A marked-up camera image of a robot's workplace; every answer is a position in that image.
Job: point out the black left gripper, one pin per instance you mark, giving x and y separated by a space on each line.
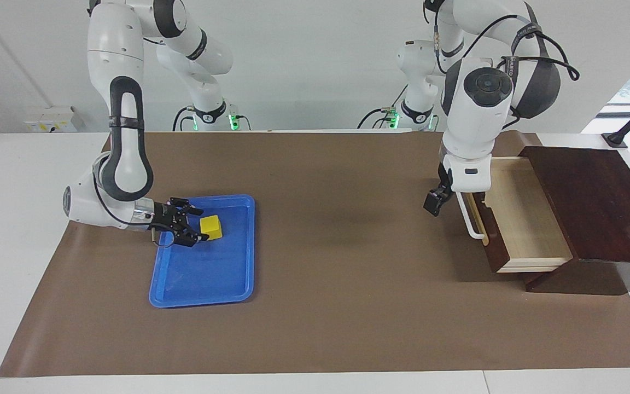
444 178

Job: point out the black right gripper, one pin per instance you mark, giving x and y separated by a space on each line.
164 216

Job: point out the yellow block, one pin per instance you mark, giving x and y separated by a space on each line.
211 227

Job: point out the wooden drawer with dark front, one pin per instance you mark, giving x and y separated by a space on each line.
523 219

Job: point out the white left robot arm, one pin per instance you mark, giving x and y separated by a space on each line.
468 126

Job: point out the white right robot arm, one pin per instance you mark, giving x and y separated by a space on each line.
123 54

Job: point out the blue plastic tray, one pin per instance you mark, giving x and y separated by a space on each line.
205 273

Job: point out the brown table mat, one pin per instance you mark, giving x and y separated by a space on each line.
320 301

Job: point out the dark wooden cabinet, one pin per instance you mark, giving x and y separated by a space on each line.
599 202

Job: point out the white wall outlet box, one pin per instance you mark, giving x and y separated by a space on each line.
55 120

